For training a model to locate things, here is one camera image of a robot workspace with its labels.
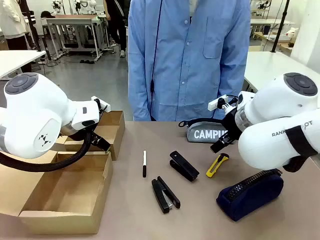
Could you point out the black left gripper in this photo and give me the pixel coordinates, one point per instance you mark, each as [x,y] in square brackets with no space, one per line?
[101,143]

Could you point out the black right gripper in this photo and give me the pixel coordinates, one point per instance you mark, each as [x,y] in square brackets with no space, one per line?
[232,127]

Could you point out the yellow utility knife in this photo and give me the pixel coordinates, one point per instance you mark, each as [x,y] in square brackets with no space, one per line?
[215,166]

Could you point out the grey campus pencil case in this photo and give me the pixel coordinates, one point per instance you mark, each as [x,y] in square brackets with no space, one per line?
[200,133]

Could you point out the chunky black stapler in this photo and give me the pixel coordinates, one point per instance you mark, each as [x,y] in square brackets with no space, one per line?
[185,168]

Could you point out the white marker with black cap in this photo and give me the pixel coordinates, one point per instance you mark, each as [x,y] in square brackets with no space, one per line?
[144,162]

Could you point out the navy blue pencil case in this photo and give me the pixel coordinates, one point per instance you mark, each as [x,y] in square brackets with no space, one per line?
[250,200]

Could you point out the slim black stapler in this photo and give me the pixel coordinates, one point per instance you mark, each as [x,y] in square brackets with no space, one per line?
[160,195]

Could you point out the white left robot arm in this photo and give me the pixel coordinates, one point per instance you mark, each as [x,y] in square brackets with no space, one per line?
[32,112]

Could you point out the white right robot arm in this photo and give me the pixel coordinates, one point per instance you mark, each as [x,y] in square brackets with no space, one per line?
[270,107]

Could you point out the small cardboard box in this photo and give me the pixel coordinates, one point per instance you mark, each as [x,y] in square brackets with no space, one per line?
[117,130]

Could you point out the large cardboard box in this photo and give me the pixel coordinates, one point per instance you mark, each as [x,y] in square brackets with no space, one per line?
[70,190]

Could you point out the person in blue shirt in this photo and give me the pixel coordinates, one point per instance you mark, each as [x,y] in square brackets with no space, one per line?
[187,62]

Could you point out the white side table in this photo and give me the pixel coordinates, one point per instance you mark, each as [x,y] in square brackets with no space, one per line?
[270,65]
[15,60]

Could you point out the bystander in black clothes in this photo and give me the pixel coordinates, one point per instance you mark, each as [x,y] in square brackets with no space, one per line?
[117,22]

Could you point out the brown top workbench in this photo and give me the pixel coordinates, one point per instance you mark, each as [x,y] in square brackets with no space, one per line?
[75,17]

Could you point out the black tripod pole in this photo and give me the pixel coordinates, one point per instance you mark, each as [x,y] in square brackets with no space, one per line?
[280,27]

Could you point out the black cap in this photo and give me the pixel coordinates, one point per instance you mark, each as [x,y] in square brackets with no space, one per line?
[47,14]

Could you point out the bystander in white coat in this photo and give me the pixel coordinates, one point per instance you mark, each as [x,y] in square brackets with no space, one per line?
[12,20]

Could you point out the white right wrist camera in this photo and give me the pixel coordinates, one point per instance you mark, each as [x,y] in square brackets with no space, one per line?
[216,103]

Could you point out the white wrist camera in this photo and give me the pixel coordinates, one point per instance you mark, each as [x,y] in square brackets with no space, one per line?
[100,101]
[216,103]

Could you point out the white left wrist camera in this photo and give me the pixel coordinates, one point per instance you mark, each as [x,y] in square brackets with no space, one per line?
[100,101]

